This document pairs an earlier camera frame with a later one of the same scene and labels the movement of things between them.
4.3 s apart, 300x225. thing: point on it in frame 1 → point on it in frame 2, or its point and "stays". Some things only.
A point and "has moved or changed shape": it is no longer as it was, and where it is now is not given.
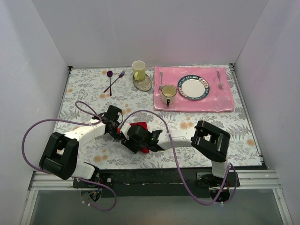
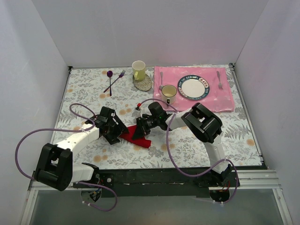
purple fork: (120, 76) stays
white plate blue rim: (193, 87) stays
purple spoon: (109, 74) stays
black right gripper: (129, 144) → (142, 126)
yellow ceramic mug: (138, 69) stays
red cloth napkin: (143, 124) has moved or changed shape
